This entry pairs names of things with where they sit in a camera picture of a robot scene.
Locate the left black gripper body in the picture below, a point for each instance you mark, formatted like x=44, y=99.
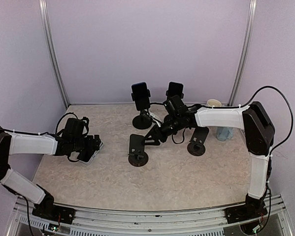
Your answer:
x=90, y=144

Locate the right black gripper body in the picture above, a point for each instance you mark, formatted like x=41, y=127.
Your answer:
x=163, y=136

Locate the black folding stand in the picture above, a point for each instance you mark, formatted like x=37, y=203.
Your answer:
x=137, y=155
x=196, y=144

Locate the blue phone black screen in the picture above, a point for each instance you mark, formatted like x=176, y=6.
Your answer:
x=140, y=95

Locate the black pole phone stand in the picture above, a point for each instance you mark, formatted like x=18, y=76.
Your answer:
x=139, y=122
x=172, y=93

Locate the teal phone black screen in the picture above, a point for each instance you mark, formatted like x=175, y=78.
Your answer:
x=175, y=86

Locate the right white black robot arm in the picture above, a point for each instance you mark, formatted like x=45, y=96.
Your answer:
x=252, y=119

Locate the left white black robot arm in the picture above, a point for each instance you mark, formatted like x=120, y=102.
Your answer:
x=74, y=138

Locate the phone in white case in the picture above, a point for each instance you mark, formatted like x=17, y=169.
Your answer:
x=87, y=155

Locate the cream ceramic mug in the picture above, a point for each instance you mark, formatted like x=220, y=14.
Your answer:
x=213, y=103

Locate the light blue mug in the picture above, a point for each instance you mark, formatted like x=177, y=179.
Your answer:
x=224, y=133

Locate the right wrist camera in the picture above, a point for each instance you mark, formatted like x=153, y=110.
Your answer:
x=152, y=117

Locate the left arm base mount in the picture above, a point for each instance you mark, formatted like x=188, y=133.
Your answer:
x=53, y=212

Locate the front aluminium rail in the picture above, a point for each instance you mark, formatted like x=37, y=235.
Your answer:
x=210, y=221

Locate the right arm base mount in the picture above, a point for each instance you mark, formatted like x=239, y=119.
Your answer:
x=244, y=212

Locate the left aluminium frame post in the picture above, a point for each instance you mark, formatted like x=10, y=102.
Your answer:
x=52, y=53

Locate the aluminium frame post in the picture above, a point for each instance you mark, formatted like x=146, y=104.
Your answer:
x=244, y=51
x=52, y=53

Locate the right aluminium frame post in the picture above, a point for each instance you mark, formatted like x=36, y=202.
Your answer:
x=244, y=51

